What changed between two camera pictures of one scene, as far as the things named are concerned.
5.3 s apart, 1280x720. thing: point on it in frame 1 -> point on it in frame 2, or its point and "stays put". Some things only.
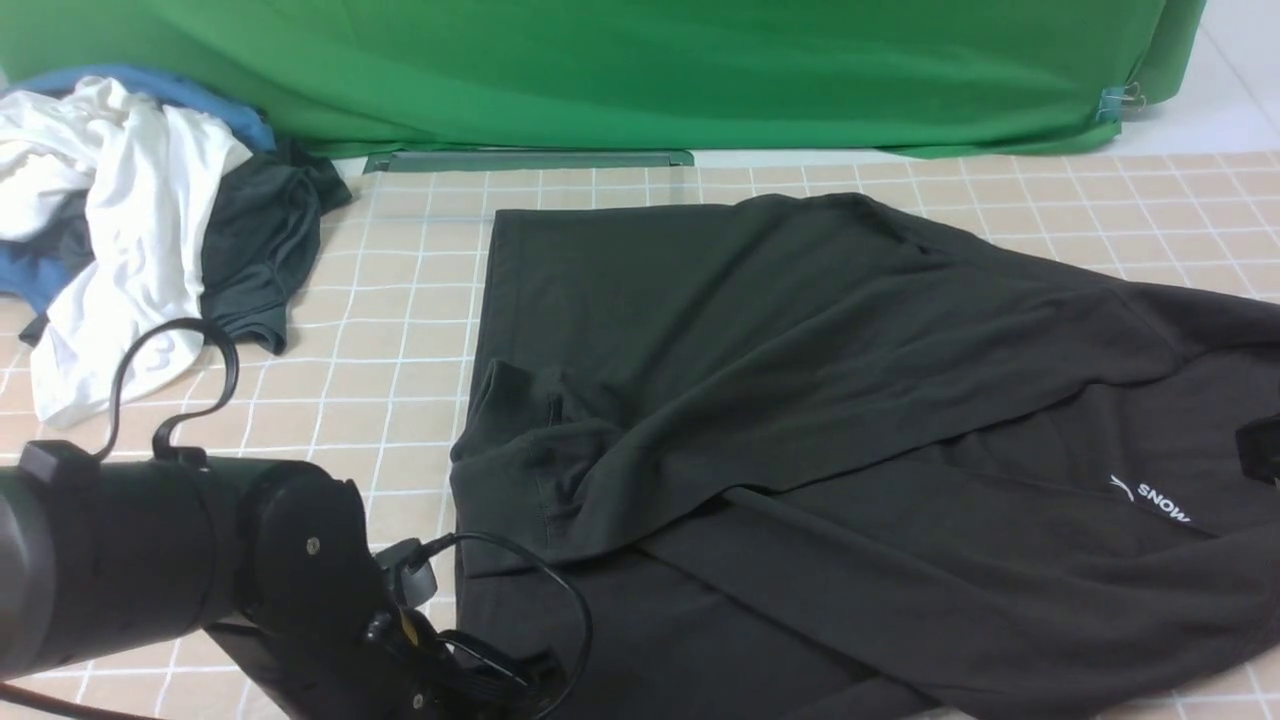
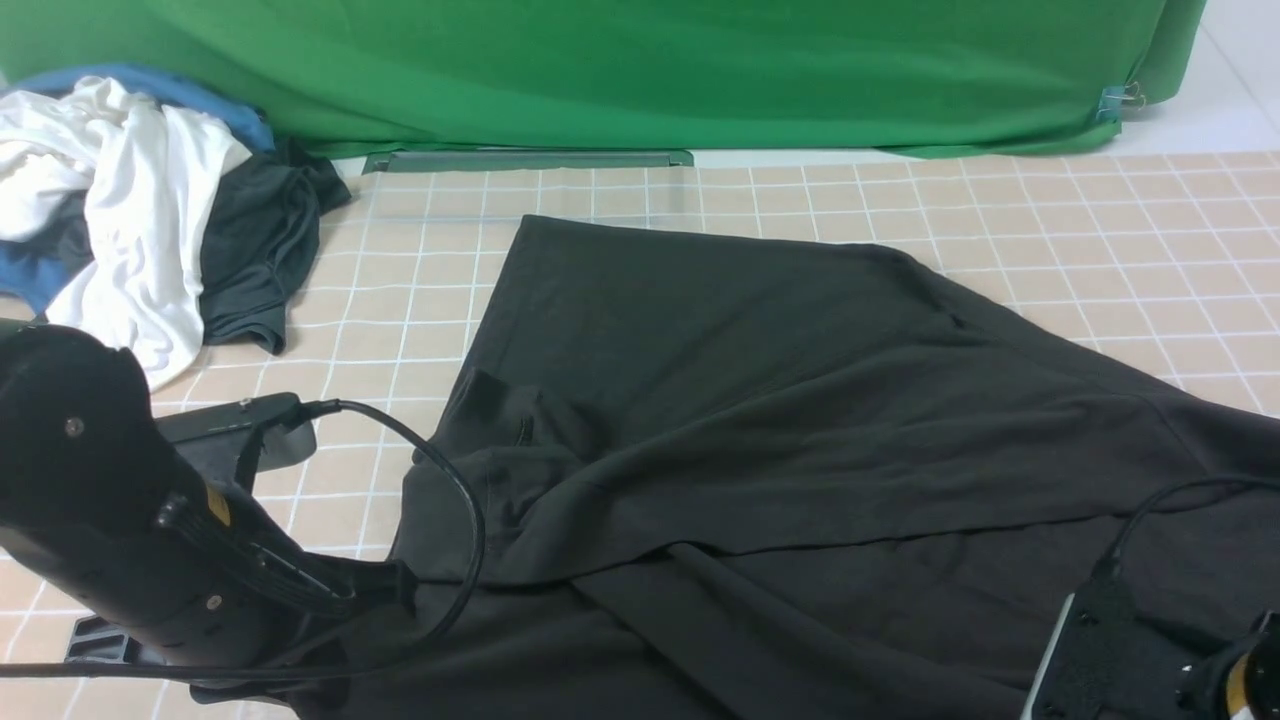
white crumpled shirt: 153,173 stays put
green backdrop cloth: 640,76 stays put
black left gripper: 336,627 -> 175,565
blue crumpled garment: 38,274 stays put
